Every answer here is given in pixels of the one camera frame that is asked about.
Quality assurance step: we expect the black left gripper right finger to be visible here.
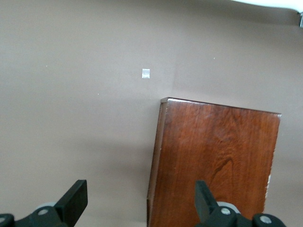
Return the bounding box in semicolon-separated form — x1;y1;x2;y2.
194;180;286;227

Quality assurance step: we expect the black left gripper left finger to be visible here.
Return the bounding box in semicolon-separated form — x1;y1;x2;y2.
0;179;89;227

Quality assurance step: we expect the dark brown wooden cabinet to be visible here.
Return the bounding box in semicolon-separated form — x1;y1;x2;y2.
146;96;282;227

